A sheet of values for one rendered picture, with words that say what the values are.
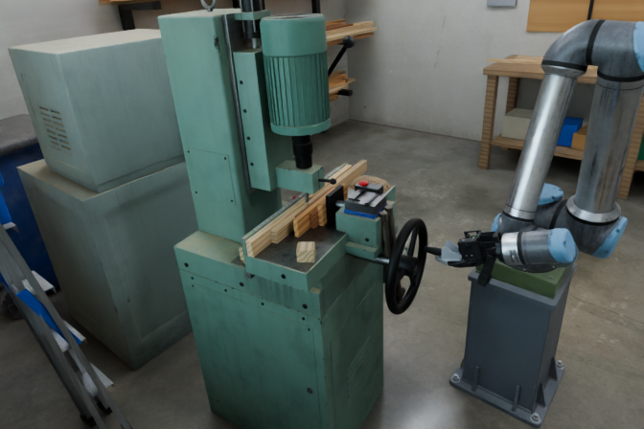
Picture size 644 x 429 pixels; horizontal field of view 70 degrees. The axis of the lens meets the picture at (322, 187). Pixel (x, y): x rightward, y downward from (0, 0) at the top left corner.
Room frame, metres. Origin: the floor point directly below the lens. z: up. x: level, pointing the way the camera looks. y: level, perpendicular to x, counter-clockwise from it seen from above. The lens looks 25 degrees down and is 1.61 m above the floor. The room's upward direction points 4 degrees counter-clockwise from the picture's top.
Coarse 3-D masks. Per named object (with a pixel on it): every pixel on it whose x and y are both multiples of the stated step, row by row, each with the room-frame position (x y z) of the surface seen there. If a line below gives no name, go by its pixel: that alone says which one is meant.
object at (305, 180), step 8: (288, 160) 1.38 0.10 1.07; (280, 168) 1.32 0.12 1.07; (288, 168) 1.31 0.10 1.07; (296, 168) 1.31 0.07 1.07; (312, 168) 1.30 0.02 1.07; (320, 168) 1.30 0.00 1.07; (280, 176) 1.32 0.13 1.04; (288, 176) 1.30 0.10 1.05; (296, 176) 1.29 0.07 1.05; (304, 176) 1.27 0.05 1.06; (312, 176) 1.26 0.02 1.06; (320, 176) 1.30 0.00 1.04; (280, 184) 1.32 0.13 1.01; (288, 184) 1.31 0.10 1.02; (296, 184) 1.29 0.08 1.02; (304, 184) 1.27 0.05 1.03; (312, 184) 1.26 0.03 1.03; (320, 184) 1.29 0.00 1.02; (304, 192) 1.31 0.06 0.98; (312, 192) 1.26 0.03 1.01
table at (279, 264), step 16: (352, 192) 1.46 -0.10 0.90; (288, 240) 1.17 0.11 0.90; (304, 240) 1.16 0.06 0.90; (320, 240) 1.16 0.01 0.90; (336, 240) 1.15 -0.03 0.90; (256, 256) 1.10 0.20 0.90; (272, 256) 1.09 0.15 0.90; (288, 256) 1.09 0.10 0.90; (320, 256) 1.08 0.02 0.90; (336, 256) 1.13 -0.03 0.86; (368, 256) 1.13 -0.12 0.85; (256, 272) 1.09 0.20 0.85; (272, 272) 1.06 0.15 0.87; (288, 272) 1.03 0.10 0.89; (304, 272) 1.00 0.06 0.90; (320, 272) 1.05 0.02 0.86; (304, 288) 1.00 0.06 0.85
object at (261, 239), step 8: (344, 168) 1.57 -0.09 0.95; (336, 176) 1.50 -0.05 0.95; (328, 184) 1.45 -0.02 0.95; (304, 200) 1.32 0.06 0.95; (296, 208) 1.28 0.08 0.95; (280, 216) 1.23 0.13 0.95; (272, 224) 1.18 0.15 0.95; (264, 232) 1.14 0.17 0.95; (248, 240) 1.10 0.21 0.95; (256, 240) 1.11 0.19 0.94; (264, 240) 1.14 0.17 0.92; (248, 248) 1.10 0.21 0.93; (256, 248) 1.10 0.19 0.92; (248, 256) 1.10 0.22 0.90
